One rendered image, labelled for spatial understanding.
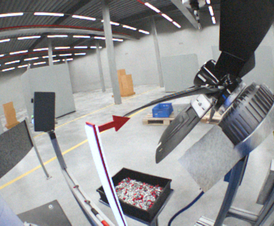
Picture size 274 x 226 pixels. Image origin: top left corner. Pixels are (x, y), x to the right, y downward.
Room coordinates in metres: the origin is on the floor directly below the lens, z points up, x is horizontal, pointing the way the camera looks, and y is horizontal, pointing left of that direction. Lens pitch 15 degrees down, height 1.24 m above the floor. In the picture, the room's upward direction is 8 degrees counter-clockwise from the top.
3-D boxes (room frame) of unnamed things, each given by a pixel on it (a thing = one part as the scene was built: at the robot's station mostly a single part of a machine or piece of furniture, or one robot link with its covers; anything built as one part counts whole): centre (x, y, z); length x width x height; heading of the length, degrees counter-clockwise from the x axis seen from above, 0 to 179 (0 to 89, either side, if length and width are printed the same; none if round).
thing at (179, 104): (3.43, -1.11, 0.31); 0.60 x 0.42 x 0.33; 153
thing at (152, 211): (0.40, 0.05, 0.85); 0.22 x 0.17 x 0.07; 55
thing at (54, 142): (0.58, 0.40, 0.96); 0.03 x 0.03 x 0.20; 39
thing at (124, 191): (0.40, 0.05, 0.83); 0.19 x 0.14 x 0.04; 55
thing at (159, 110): (3.66, -0.66, 0.25); 0.60 x 0.41 x 0.22; 153
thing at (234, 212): (0.31, -0.45, 0.56); 0.19 x 0.04 x 0.04; 39
